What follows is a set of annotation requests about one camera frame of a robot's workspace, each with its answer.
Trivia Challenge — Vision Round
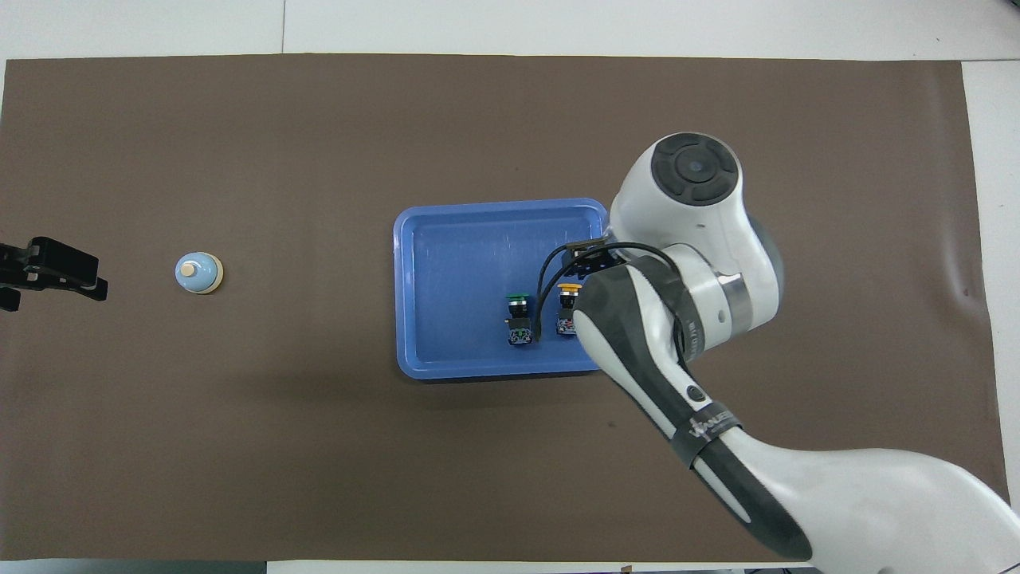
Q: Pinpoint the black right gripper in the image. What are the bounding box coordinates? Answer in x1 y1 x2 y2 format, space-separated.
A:
561 237 630 281

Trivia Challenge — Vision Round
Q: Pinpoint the green mushroom push button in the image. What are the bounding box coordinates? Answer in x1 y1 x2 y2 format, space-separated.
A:
504 293 534 348

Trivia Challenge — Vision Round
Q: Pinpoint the brown table mat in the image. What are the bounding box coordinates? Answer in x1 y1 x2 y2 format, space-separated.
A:
0 53 1017 564

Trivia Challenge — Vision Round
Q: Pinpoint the light blue call bell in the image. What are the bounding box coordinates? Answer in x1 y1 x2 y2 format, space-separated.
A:
175 252 225 296

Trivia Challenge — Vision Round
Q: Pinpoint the yellow mushroom push button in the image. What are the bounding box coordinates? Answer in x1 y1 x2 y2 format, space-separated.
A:
555 282 582 336

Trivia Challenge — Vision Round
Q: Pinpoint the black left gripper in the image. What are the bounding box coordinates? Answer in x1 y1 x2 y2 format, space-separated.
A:
0 238 110 313

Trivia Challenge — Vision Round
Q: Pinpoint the blue plastic tray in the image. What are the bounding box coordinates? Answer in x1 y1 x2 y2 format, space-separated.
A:
393 198 620 380

